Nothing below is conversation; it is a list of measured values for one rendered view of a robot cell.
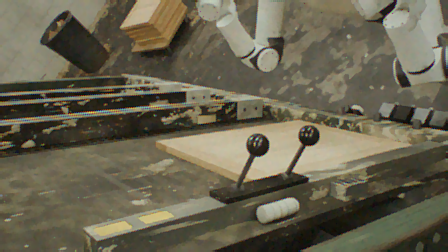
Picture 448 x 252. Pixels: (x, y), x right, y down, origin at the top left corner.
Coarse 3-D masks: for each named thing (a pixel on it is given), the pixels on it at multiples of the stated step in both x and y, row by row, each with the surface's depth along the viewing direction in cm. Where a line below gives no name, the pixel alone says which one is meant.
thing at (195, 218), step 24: (432, 144) 117; (336, 168) 95; (360, 168) 96; (384, 168) 101; (408, 168) 108; (288, 192) 83; (312, 192) 87; (192, 216) 70; (216, 216) 73; (240, 216) 76; (96, 240) 61; (120, 240) 63; (144, 240) 65; (168, 240) 68
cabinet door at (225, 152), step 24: (168, 144) 121; (192, 144) 123; (216, 144) 123; (240, 144) 124; (288, 144) 125; (336, 144) 126; (360, 144) 126; (384, 144) 126; (408, 144) 126; (216, 168) 103; (240, 168) 101; (264, 168) 102; (312, 168) 102
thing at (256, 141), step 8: (256, 136) 71; (264, 136) 71; (248, 144) 71; (256, 144) 70; (264, 144) 71; (256, 152) 71; (264, 152) 71; (248, 160) 74; (248, 168) 74; (240, 176) 76; (240, 184) 77; (232, 192) 77
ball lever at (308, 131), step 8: (304, 128) 78; (312, 128) 78; (304, 136) 78; (312, 136) 78; (304, 144) 79; (312, 144) 78; (296, 152) 82; (296, 160) 82; (288, 168) 84; (280, 176) 84; (288, 176) 84
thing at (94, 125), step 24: (24, 120) 123; (48, 120) 124; (72, 120) 128; (96, 120) 132; (120, 120) 137; (144, 120) 142; (168, 120) 147; (192, 120) 153; (216, 120) 160; (0, 144) 117; (24, 144) 121; (48, 144) 125
